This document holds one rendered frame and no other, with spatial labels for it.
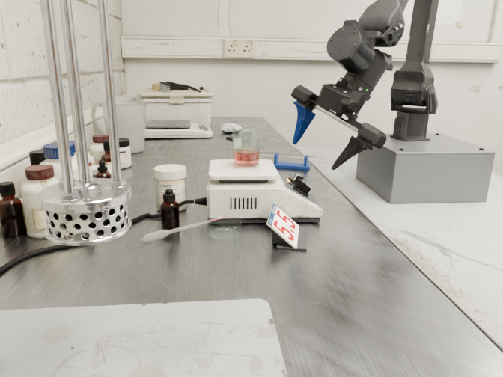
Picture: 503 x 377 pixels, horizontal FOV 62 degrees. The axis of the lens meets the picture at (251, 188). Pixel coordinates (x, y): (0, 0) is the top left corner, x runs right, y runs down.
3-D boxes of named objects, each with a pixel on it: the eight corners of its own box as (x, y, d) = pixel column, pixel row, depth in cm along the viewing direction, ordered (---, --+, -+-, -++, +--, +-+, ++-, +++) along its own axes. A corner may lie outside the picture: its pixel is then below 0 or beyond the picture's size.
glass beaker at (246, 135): (227, 170, 75) (227, 124, 72) (237, 163, 80) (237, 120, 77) (259, 173, 73) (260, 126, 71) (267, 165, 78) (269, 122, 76)
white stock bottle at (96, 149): (118, 173, 104) (115, 133, 101) (112, 179, 98) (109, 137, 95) (96, 173, 103) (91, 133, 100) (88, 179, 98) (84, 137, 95)
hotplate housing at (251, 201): (308, 200, 85) (309, 162, 83) (322, 224, 73) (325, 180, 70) (197, 201, 84) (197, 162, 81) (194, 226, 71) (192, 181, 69)
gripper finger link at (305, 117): (305, 107, 83) (293, 100, 77) (319, 116, 81) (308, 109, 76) (286, 138, 84) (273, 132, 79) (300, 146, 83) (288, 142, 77)
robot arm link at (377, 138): (322, 65, 81) (312, 54, 76) (408, 110, 73) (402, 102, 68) (300, 102, 83) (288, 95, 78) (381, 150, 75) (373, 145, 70)
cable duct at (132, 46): (495, 63, 220) (498, 43, 217) (502, 63, 214) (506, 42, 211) (123, 57, 200) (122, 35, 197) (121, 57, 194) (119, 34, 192)
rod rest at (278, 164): (310, 167, 112) (311, 154, 111) (308, 170, 109) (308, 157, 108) (274, 164, 115) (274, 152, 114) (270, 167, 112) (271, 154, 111)
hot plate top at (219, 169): (271, 163, 82) (271, 158, 82) (279, 180, 70) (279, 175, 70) (209, 164, 81) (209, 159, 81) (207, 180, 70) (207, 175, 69)
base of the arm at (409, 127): (412, 135, 99) (415, 109, 97) (431, 140, 93) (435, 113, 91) (387, 136, 97) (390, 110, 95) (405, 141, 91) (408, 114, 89)
